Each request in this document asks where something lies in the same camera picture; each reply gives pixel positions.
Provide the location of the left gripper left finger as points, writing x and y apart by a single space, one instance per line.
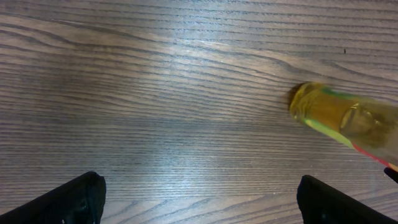
80 200

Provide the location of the yellow liquid bottle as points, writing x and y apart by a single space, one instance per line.
364 124

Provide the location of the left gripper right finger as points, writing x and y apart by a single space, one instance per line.
320 203

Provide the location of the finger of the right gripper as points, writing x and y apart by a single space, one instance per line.
392 174

